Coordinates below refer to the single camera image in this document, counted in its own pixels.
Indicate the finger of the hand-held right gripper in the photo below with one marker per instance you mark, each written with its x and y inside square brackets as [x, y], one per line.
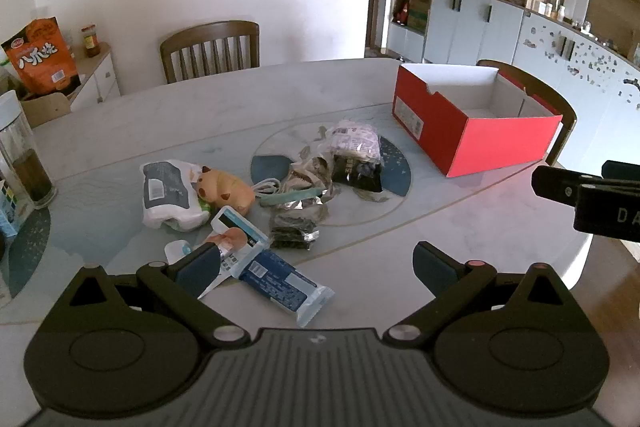
[622, 171]
[600, 207]

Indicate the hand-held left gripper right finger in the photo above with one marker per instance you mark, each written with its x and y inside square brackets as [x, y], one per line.
[435, 267]

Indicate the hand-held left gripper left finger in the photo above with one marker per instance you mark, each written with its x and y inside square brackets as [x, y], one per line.
[197, 267]

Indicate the orange plush toy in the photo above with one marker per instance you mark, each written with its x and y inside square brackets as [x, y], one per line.
[227, 192]

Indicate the blue snack packet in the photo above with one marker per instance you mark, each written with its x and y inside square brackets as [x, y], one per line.
[280, 284]

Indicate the dark seaweed packet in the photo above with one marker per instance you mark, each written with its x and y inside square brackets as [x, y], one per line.
[295, 232]

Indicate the red cardboard box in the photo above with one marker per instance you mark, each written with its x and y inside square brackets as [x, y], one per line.
[500, 147]

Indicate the silver foil bag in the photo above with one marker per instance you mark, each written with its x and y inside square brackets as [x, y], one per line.
[310, 174]

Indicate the white and blue cream box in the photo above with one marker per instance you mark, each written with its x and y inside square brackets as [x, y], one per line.
[237, 227]

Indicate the white tissue pack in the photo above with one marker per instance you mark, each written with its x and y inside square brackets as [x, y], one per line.
[165, 192]

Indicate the brown wooden chair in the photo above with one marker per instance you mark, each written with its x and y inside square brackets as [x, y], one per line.
[210, 32]
[545, 89]

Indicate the black snack packet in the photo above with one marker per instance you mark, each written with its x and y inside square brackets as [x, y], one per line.
[360, 174]

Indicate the teal strip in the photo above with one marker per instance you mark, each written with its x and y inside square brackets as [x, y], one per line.
[295, 196]

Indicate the white printed snack packet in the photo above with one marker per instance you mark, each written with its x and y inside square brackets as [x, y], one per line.
[352, 139]

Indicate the white canister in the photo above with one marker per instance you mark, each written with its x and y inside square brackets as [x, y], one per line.
[575, 7]

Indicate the glass jar with white lid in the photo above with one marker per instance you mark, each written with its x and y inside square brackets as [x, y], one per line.
[25, 157]

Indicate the white side cabinet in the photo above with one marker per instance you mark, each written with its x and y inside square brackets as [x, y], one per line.
[97, 79]

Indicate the brown cardboard box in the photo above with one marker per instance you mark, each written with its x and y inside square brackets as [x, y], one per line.
[45, 109]

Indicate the red-labelled sauce jar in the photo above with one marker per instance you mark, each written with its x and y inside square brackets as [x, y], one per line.
[91, 42]

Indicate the green carton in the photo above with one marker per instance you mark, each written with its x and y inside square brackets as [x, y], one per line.
[419, 9]

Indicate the orange snack bag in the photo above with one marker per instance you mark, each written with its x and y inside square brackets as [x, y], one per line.
[42, 57]

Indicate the white wall cabinet unit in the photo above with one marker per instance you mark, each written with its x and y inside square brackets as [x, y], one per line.
[495, 27]

